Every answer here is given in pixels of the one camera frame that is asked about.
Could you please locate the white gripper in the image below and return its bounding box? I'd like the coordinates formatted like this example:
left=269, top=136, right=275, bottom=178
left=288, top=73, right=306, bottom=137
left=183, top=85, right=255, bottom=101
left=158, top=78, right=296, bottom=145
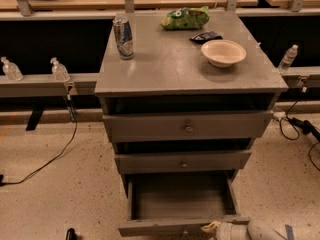
left=201, top=221, right=250, bottom=240

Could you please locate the grey bottom drawer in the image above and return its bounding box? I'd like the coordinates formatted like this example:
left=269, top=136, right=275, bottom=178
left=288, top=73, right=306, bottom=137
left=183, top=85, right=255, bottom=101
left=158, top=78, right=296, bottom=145
left=119, top=171, right=250, bottom=237

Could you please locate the grey drawer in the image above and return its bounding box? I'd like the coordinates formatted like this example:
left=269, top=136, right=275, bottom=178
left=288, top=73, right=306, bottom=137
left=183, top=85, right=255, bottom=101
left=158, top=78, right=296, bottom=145
left=115, top=150, right=251, bottom=174
left=119, top=171, right=250, bottom=237
left=103, top=110, right=273, bottom=143

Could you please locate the grey middle drawer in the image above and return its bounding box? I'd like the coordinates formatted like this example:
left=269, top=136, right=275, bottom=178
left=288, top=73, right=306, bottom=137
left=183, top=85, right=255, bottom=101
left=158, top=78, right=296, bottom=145
left=115, top=150, right=251, bottom=174

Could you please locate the grey wooden drawer cabinet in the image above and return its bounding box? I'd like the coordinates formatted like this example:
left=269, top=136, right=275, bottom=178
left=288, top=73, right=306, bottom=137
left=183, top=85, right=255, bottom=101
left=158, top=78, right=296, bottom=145
left=94, top=10, right=289, bottom=198

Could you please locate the grey top drawer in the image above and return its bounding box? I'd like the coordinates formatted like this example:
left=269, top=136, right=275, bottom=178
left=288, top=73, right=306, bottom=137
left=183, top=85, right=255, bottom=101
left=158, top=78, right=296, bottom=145
left=103, top=110, right=273, bottom=143

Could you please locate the black object bottom edge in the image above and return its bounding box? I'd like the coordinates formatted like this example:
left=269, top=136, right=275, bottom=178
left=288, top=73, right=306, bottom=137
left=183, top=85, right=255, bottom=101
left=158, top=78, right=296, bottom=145
left=65, top=228, right=77, bottom=240

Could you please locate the white bowl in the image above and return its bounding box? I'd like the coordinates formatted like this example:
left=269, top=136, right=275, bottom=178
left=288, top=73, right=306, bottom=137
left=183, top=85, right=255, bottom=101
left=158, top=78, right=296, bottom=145
left=201, top=39, right=247, bottom=68

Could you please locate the clear water bottle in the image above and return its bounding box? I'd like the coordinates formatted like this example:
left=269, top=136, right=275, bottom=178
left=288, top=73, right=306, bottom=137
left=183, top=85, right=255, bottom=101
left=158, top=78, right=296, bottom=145
left=278, top=45, right=298, bottom=73

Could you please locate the dark blue snack packet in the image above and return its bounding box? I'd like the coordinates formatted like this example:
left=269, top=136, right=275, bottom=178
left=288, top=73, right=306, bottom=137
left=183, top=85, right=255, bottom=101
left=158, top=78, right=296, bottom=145
left=190, top=31, right=222, bottom=44

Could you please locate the green chip bag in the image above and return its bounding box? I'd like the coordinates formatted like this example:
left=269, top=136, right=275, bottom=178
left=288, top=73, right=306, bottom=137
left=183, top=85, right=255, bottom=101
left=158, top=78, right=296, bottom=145
left=160, top=6, right=210, bottom=30

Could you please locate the silver blue drink can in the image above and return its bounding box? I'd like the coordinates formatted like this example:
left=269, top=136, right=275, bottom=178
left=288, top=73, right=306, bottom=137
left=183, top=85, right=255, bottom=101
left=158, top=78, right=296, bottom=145
left=113, top=16, right=134, bottom=59

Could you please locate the clear pump bottle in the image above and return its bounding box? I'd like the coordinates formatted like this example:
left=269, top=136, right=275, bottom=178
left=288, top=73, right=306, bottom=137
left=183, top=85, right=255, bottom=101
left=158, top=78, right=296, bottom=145
left=1, top=57, right=23, bottom=81
left=50, top=57, right=70, bottom=82

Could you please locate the clear pump bottle far left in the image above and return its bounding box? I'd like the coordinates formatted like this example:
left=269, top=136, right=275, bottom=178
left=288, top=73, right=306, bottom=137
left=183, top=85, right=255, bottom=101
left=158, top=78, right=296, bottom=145
left=1, top=57, right=23, bottom=81

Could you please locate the black cable right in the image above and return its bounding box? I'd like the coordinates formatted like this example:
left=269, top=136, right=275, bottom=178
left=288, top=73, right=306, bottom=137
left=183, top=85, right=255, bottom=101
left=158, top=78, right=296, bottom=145
left=279, top=87, right=320, bottom=172

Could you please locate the black floor cable left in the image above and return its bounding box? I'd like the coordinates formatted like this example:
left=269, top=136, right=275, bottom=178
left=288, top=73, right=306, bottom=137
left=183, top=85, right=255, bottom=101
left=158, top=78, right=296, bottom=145
left=0, top=83, right=79, bottom=187

